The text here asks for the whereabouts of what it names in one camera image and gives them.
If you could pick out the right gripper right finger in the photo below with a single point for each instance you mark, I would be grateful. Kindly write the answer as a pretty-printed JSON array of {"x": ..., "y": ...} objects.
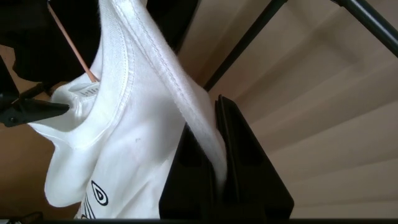
[{"x": 255, "y": 180}]

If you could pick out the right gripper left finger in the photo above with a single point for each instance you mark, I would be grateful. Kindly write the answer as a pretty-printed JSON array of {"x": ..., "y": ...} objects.
[{"x": 186, "y": 186}]

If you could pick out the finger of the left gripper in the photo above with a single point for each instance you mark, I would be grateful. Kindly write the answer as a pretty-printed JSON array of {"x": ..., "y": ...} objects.
[{"x": 28, "y": 110}]

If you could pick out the black striped shorts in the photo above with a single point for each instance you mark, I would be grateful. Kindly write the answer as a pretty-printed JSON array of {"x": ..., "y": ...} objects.
[{"x": 31, "y": 37}]

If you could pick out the pink clothes hanger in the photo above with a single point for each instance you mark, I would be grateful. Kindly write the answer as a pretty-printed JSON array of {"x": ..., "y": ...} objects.
[{"x": 73, "y": 42}]

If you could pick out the white printed T-shirt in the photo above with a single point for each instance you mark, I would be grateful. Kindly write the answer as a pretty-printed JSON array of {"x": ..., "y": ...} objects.
[{"x": 130, "y": 124}]

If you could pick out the black clothes rack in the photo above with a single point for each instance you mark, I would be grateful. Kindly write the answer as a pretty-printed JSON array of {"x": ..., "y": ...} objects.
[{"x": 373, "y": 21}]

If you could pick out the beige curtain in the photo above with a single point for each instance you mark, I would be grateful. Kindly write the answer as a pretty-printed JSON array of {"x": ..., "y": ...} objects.
[{"x": 326, "y": 124}]

